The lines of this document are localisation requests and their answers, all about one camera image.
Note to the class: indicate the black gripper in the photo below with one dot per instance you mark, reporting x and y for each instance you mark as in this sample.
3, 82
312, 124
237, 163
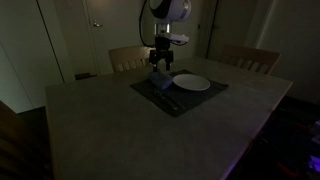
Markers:
162, 43

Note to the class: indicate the blue towel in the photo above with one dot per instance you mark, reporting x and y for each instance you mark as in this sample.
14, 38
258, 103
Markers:
161, 80

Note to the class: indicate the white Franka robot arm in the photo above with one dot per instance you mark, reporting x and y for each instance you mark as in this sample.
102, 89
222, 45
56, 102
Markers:
171, 10

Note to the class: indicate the white round plate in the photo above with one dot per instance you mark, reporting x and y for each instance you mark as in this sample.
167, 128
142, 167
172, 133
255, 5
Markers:
191, 82

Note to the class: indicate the silver spoon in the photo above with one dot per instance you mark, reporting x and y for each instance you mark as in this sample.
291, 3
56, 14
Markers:
165, 101

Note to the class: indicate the silver fork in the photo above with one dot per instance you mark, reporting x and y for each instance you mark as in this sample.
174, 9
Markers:
171, 101

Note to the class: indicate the dark woven placemat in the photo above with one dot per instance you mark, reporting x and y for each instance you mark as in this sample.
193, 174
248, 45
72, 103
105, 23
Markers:
196, 98

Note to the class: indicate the white door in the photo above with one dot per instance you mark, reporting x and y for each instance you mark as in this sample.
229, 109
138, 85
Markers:
113, 26

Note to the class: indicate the small dark floor item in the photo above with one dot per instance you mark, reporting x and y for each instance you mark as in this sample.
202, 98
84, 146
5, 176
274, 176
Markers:
86, 76

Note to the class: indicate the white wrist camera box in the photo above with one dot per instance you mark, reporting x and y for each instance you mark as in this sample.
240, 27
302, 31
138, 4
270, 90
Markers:
178, 37

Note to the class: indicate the small dark wall switch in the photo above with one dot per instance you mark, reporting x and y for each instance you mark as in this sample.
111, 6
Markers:
199, 26

